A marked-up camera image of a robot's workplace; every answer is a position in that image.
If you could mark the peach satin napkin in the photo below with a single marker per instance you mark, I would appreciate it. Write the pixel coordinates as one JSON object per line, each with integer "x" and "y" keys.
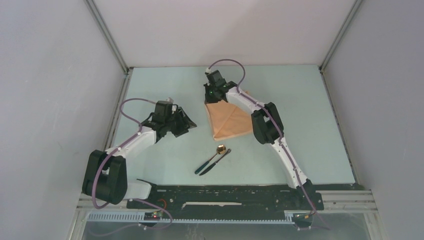
{"x": 230, "y": 117}

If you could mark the left aluminium corner post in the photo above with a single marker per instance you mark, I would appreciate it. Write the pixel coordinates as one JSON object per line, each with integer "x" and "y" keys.
{"x": 109, "y": 39}

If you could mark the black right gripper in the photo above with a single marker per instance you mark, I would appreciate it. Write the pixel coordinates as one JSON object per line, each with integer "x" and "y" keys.
{"x": 207, "y": 99}

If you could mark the aluminium corner post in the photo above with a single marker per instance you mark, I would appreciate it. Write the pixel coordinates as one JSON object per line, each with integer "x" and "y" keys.
{"x": 355, "y": 8}
{"x": 109, "y": 39}

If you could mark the grey slotted cable duct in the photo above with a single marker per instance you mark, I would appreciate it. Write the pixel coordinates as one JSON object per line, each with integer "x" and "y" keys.
{"x": 140, "y": 217}

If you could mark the gold spoon dark handle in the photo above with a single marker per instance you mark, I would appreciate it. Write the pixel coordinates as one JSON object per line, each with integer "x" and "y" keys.
{"x": 219, "y": 150}

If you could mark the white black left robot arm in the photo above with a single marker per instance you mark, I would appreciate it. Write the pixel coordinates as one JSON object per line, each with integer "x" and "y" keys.
{"x": 106, "y": 177}

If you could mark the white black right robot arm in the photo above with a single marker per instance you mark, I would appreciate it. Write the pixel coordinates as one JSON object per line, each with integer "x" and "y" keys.
{"x": 267, "y": 125}

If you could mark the black table knife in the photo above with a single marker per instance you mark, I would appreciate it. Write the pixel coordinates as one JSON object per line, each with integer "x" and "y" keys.
{"x": 215, "y": 163}

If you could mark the left side aluminium rail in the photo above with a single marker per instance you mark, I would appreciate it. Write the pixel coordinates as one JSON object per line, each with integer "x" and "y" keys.
{"x": 115, "y": 117}

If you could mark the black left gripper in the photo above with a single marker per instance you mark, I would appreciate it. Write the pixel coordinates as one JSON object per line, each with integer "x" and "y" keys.
{"x": 189, "y": 124}

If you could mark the aluminium front frame rail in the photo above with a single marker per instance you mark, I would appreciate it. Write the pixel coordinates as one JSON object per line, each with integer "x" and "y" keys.
{"x": 334, "y": 201}

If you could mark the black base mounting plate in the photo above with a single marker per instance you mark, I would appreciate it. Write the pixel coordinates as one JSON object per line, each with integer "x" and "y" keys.
{"x": 277, "y": 196}

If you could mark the right aluminium corner post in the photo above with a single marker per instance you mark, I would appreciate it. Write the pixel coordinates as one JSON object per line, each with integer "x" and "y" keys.
{"x": 355, "y": 8}

